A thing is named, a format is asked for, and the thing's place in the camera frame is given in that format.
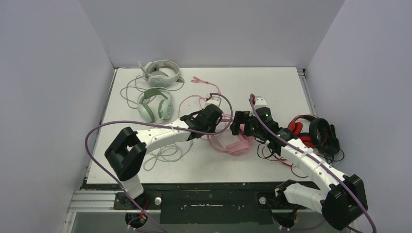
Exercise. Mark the white gaming headset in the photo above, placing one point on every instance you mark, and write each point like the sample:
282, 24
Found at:
160, 73

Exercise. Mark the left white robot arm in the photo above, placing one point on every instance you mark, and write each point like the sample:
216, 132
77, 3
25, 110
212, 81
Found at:
127, 151

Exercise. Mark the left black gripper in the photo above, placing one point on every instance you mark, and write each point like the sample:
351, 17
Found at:
212, 129

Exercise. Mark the pink cat-ear headphones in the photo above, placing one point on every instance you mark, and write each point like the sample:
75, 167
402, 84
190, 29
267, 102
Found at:
235, 149

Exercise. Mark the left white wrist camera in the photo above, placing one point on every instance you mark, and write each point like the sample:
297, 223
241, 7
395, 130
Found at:
213, 100

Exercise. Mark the red and black headphones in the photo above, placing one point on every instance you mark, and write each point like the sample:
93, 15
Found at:
318, 134

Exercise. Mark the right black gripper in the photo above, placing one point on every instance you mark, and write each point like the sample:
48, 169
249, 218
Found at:
238, 122

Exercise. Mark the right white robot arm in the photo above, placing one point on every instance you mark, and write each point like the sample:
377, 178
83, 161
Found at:
341, 199

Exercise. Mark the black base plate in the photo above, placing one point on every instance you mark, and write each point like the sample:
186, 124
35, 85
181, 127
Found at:
212, 203

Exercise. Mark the mint green headphones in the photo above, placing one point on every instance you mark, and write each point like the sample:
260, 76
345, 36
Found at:
155, 106

